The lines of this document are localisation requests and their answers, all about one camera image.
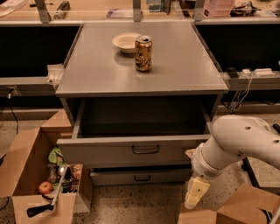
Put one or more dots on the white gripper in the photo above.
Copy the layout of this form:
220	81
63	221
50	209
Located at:
202	165

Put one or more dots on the grey top drawer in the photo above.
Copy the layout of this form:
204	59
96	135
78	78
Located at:
132	132

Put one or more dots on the grey drawer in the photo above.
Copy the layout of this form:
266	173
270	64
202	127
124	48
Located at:
114	178
132	132

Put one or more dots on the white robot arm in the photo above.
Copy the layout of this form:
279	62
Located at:
233	138

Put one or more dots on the grey bottom drawer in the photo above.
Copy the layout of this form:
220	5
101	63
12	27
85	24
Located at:
114	178

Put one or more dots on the black floor bar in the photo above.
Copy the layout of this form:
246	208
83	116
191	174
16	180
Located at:
246	166

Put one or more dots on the cardboard box right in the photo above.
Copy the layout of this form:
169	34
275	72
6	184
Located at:
247	205

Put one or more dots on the grey metal cabinet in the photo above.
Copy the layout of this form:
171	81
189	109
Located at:
138	94

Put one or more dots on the white power strip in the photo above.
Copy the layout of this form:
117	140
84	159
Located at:
260	72

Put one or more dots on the green snack bag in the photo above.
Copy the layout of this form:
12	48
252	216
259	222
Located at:
55	157

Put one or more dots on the gold drink can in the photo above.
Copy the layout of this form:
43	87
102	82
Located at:
143	49

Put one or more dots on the red apple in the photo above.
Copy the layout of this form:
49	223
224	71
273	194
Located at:
45	187

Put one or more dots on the white bowl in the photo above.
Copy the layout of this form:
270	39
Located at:
125	42

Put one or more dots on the open cardboard box left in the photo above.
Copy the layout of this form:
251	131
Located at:
25	168

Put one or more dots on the pink stacked bins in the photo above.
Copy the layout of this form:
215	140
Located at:
217	8

